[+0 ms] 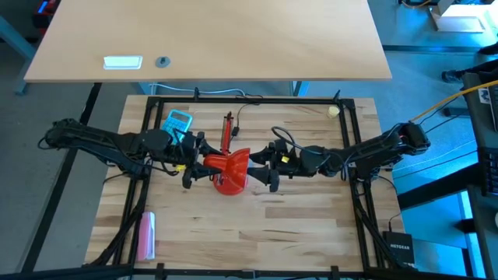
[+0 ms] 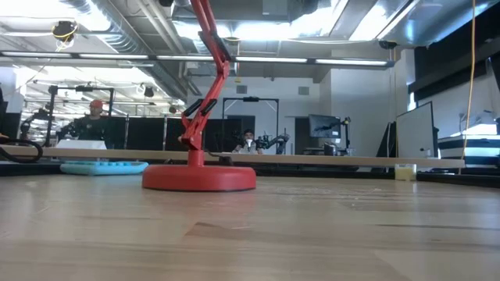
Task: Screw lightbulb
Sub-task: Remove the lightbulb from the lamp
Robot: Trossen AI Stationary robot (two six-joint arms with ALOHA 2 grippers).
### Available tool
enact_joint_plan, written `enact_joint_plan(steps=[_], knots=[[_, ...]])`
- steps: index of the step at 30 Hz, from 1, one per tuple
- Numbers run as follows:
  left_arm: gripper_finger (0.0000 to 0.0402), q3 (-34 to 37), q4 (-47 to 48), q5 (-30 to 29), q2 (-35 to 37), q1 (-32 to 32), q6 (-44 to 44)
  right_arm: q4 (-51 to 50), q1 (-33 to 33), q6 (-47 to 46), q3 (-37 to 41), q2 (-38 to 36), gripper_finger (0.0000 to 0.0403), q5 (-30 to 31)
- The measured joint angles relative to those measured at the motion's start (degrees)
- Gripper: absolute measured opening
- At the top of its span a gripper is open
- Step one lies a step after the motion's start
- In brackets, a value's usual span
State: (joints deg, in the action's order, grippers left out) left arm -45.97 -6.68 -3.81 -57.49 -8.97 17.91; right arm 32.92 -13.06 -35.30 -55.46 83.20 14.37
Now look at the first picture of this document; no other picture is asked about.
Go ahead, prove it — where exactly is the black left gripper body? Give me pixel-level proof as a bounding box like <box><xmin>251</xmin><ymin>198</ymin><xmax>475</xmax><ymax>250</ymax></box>
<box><xmin>168</xmin><ymin>131</ymin><xmax>198</xmax><ymax>173</ymax></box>

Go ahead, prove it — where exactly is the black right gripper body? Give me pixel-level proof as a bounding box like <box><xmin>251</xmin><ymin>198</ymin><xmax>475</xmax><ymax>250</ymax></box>
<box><xmin>273</xmin><ymin>139</ymin><xmax>313</xmax><ymax>180</ymax></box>

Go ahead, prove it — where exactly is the red desk lamp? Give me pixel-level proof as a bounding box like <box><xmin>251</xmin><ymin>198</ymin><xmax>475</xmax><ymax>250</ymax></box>
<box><xmin>203</xmin><ymin>111</ymin><xmax>251</xmax><ymax>197</ymax></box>

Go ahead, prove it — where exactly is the turquoise calculator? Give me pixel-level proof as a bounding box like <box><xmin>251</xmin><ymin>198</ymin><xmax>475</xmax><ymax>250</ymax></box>
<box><xmin>160</xmin><ymin>109</ymin><xmax>194</xmax><ymax>136</ymax></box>

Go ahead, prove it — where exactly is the pink and white pack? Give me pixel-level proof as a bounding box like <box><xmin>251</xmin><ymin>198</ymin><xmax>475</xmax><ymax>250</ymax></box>
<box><xmin>136</xmin><ymin>211</ymin><xmax>157</xmax><ymax>262</ymax></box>

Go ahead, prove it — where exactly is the white desk outlet plate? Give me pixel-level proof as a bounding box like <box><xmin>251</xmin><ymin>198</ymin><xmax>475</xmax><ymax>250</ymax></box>
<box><xmin>102</xmin><ymin>55</ymin><xmax>144</xmax><ymax>72</ymax></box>

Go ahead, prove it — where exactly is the beige wooden desk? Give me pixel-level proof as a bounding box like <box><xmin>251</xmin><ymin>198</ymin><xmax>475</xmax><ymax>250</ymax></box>
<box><xmin>23</xmin><ymin>0</ymin><xmax>393</xmax><ymax>84</ymax></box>

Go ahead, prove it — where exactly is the black floor bar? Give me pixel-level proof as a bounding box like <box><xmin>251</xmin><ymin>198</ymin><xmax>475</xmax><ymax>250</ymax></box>
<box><xmin>20</xmin><ymin>82</ymin><xmax>103</xmax><ymax>274</ymax></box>

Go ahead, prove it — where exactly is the person's shoe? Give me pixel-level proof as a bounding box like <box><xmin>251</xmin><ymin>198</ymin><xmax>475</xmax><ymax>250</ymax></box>
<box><xmin>440</xmin><ymin>68</ymin><xmax>465</xmax><ymax>83</ymax></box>

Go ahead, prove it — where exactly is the black side desk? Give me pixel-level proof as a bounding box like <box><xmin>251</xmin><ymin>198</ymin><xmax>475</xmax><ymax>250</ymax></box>
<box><xmin>461</xmin><ymin>71</ymin><xmax>498</xmax><ymax>280</ymax></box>

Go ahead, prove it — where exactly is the white cardboard box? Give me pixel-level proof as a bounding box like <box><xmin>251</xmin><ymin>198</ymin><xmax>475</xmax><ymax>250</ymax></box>
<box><xmin>429</xmin><ymin>0</ymin><xmax>492</xmax><ymax>33</ymax></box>

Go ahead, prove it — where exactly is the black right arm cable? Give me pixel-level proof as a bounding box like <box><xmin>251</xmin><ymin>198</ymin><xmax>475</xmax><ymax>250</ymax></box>
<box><xmin>271</xmin><ymin>125</ymin><xmax>312</xmax><ymax>157</ymax></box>

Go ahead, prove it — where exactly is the black aluminium table frame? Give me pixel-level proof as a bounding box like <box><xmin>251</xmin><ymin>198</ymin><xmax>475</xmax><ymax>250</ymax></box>
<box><xmin>81</xmin><ymin>94</ymin><xmax>394</xmax><ymax>280</ymax></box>

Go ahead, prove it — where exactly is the black lamp power cable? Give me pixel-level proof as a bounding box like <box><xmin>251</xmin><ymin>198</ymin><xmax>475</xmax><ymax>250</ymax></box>
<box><xmin>231</xmin><ymin>94</ymin><xmax>265</xmax><ymax>138</ymax></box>

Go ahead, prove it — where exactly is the white cable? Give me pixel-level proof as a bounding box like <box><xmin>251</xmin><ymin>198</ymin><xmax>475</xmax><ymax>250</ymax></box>
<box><xmin>149</xmin><ymin>82</ymin><xmax>247</xmax><ymax>98</ymax></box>

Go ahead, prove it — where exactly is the black cable bundle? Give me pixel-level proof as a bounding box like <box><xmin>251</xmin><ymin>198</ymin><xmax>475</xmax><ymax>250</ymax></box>
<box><xmin>82</xmin><ymin>174</ymin><xmax>152</xmax><ymax>270</ymax></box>

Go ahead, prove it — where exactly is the black Netgear network switch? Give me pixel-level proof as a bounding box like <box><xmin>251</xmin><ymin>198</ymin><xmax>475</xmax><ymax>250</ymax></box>
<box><xmin>381</xmin><ymin>230</ymin><xmax>416</xmax><ymax>266</ymax></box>

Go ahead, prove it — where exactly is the yellow cable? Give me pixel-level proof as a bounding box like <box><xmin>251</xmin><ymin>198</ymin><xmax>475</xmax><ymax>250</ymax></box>
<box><xmin>409</xmin><ymin>79</ymin><xmax>498</xmax><ymax>124</ymax></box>

